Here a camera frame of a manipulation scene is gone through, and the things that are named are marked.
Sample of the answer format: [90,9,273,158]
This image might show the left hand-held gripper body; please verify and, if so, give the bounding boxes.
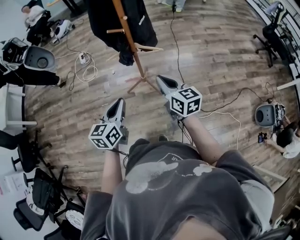
[88,116,129,150]

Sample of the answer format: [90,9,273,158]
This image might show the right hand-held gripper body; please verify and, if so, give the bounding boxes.
[165,85,203,121]

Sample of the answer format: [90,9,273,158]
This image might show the wooden coat stand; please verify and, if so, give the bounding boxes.
[106,0,163,95]

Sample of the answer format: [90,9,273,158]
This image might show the person's left forearm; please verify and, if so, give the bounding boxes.
[100,143,128,195]

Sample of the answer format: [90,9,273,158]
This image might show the person's right forearm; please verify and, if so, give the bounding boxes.
[181,114,226,165]

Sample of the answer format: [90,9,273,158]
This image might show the black hanging coat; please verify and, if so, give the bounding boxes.
[86,0,158,52]

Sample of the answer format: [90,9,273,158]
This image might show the wooden clothes hanger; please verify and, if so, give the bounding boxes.
[134,43,164,54]

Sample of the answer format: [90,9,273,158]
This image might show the white power strip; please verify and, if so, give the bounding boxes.
[78,52,91,65]

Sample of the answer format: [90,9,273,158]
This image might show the black office chair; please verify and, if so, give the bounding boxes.
[13,164,86,240]
[11,130,53,174]
[253,1,292,68]

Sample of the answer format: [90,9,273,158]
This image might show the person's grey printed t-shirt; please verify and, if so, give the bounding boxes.
[80,138,275,240]

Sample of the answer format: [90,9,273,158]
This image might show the white floor appliance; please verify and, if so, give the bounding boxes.
[49,19,76,45]

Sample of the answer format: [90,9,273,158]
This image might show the white table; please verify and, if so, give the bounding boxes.
[0,83,38,137]

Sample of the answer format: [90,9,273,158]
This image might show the white paper sheets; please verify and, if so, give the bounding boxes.
[0,172,28,195]

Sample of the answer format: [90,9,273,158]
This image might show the white beam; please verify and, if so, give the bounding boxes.
[276,78,300,91]

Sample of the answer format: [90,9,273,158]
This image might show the black and white case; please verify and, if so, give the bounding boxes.
[1,37,29,70]

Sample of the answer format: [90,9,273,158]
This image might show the long black floor cable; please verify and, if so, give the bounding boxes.
[170,0,186,85]

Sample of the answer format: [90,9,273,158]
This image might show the coiled white cable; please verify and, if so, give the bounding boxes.
[74,52,98,83]

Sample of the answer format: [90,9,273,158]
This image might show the thin black cable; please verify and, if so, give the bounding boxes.
[66,69,78,91]

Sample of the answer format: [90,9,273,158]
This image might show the wooden frame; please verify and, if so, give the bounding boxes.
[253,165,288,192]

